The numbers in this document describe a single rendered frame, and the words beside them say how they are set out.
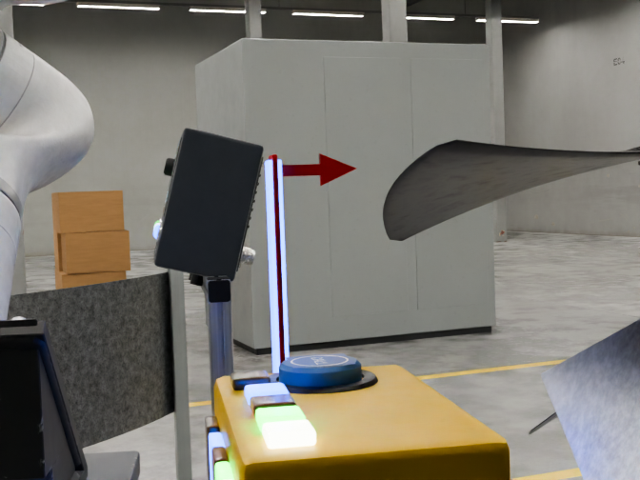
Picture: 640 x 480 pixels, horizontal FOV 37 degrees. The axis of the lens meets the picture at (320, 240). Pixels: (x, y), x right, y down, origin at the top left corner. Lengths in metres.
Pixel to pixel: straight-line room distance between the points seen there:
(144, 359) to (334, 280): 4.44
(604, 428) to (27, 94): 0.61
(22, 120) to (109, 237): 7.68
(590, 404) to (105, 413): 1.86
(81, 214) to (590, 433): 7.96
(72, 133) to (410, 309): 6.35
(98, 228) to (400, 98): 3.04
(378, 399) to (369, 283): 6.64
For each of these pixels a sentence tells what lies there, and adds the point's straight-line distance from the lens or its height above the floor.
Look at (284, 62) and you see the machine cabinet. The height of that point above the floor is 2.09.
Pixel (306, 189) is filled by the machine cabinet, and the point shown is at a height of 1.18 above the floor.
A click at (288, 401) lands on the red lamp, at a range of 0.40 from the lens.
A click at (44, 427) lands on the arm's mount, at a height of 1.01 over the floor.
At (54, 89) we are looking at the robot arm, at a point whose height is 1.27.
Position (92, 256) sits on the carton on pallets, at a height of 0.65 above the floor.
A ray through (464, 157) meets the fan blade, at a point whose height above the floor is 1.18.
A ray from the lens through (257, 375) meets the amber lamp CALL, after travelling 0.45.
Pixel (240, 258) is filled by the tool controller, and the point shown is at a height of 1.08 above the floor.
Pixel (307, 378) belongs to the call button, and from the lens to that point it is 0.44.
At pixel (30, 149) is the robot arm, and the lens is 0.91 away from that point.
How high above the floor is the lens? 1.16
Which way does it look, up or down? 3 degrees down
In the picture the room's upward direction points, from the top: 2 degrees counter-clockwise
